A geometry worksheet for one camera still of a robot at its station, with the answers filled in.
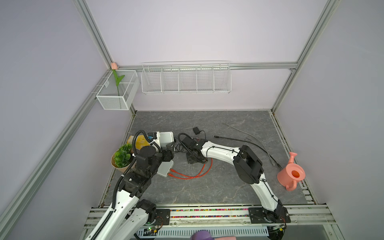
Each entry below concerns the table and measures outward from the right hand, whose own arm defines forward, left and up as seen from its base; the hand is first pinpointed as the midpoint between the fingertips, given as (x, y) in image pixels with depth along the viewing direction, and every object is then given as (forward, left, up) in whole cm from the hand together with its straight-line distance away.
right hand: (192, 160), depth 94 cm
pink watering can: (-13, -52, +10) cm, 55 cm away
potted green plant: (-8, +35, +18) cm, 40 cm away
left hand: (-4, +11, +25) cm, 27 cm away
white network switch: (-2, +12, +28) cm, 30 cm away
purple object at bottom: (-38, -6, 0) cm, 38 cm away
